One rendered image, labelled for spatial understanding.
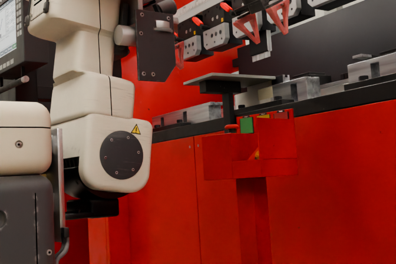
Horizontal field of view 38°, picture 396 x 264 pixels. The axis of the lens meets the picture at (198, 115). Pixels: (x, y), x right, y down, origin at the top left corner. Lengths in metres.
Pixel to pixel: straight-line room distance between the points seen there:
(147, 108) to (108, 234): 0.62
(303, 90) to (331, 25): 0.73
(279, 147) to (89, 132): 0.53
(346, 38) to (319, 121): 0.89
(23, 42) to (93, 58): 1.46
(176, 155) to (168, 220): 0.27
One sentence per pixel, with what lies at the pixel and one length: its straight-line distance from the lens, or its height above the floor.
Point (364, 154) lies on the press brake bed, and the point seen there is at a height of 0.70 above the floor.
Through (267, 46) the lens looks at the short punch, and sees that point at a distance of 2.05.
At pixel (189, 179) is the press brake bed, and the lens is 2.20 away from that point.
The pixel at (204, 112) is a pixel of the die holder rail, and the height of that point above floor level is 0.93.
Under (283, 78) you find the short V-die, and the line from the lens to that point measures 1.97.
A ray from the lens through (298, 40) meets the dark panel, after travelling 2.69.
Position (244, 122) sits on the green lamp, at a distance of 1.67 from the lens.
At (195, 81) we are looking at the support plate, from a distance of 1.92.
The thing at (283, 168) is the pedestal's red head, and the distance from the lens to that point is 1.51.
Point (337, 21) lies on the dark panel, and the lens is 2.53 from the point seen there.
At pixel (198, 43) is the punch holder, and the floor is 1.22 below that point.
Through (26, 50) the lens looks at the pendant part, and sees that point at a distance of 2.72.
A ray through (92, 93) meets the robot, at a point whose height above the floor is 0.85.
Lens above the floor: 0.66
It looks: 6 degrees up
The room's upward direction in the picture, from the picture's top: 3 degrees counter-clockwise
